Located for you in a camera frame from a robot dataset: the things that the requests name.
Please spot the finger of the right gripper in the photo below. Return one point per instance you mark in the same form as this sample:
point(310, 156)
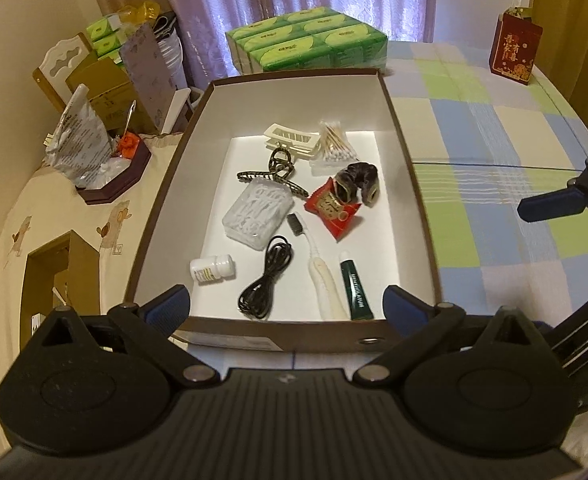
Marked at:
point(556, 204)

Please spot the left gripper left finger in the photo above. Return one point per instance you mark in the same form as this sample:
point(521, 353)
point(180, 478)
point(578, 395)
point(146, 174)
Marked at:
point(145, 331)

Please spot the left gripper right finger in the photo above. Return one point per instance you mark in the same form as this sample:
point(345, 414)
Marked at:
point(421, 328)

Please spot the green cream tube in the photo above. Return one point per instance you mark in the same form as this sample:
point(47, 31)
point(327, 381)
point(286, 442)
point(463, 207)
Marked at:
point(359, 307)

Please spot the white pill bottle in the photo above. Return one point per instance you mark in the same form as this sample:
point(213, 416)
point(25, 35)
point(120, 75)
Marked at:
point(212, 269)

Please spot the white toothbrush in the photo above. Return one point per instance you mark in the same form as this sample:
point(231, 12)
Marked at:
point(328, 299)

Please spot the small brown cardboard box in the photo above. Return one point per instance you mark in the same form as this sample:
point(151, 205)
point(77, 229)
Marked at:
point(63, 271)

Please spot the plaid tablecloth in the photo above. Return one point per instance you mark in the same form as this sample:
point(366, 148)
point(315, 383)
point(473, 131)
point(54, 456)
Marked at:
point(480, 144)

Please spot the red snack packet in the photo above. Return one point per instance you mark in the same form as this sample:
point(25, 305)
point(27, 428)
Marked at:
point(335, 214)

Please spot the clear floss pick box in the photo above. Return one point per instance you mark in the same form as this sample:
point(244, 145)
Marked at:
point(257, 213)

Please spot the dark wooden tray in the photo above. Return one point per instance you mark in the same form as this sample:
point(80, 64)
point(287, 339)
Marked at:
point(116, 177)

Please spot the dark purple scrunchie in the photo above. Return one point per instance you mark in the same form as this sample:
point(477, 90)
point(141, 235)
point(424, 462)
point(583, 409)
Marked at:
point(358, 181)

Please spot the red gold gift box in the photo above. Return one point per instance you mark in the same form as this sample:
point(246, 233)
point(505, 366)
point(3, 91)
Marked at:
point(515, 45)

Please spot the orange small object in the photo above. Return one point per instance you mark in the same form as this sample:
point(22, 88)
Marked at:
point(128, 145)

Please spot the cotton swab pack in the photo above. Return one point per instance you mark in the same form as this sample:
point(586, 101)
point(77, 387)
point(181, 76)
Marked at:
point(334, 148)

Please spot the silver foil bag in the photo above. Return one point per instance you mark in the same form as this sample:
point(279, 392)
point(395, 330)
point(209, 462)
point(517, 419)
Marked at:
point(80, 143)

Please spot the white hair claw clip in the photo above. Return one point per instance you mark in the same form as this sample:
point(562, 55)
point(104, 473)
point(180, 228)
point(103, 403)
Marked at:
point(300, 144)

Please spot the leopard hair claw clip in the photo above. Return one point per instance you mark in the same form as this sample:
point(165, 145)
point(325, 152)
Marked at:
point(280, 168)

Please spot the open cardboard box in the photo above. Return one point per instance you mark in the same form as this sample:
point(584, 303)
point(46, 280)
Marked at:
point(110, 90)

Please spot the brown cardboard flap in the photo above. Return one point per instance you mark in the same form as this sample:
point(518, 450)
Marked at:
point(150, 77)

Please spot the white carved chair back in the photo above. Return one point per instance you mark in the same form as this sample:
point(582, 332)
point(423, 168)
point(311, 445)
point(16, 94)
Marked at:
point(58, 64)

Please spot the small green tissue boxes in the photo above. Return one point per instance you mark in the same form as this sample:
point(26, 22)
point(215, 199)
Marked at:
point(106, 35)

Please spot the green tissue multipack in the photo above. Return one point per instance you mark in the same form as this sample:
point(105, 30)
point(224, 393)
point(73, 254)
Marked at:
point(307, 40)

